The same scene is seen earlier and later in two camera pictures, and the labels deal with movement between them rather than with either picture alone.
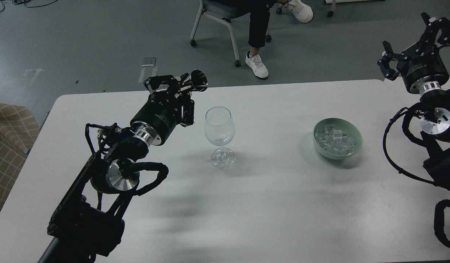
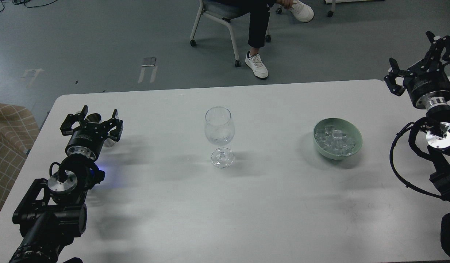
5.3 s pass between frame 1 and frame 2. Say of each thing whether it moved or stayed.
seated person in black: stayed
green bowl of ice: stayed
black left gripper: moved
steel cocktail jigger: moved
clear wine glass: stayed
